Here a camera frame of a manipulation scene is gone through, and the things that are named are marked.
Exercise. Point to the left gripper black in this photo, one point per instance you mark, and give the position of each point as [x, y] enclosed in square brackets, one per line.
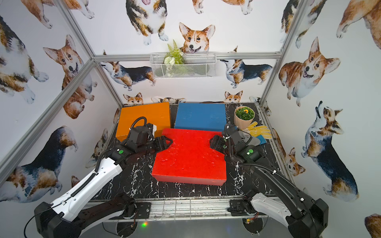
[159, 143]

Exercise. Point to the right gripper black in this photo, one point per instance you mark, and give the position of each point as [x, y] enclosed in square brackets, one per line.
[220, 140]

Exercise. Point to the red shoebox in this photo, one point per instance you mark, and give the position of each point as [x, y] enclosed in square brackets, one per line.
[189, 159]

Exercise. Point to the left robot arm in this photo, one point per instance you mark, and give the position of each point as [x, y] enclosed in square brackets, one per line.
[67, 217]

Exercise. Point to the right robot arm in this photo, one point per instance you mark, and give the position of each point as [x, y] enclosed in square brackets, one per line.
[303, 216]

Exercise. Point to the potted green plant with flower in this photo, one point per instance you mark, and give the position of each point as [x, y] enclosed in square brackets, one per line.
[243, 117]

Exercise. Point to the blue cloth piece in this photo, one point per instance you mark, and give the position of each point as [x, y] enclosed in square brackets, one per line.
[262, 139]

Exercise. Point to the yellow work glove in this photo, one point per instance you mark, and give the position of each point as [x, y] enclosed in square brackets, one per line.
[255, 130]

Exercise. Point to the blue shoebox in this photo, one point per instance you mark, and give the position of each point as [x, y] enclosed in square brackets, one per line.
[201, 117]

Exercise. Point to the artificial fern with white flower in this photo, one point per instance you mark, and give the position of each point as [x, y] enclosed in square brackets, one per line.
[174, 61]

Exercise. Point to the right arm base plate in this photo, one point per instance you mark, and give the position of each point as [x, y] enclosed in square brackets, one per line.
[240, 207]

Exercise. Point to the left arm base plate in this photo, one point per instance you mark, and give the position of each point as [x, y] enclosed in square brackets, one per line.
[142, 210]

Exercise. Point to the aluminium front rail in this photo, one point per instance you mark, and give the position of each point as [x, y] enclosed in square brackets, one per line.
[198, 208]

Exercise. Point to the white wire mesh basket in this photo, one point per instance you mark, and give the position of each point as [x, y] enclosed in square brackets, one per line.
[192, 65]

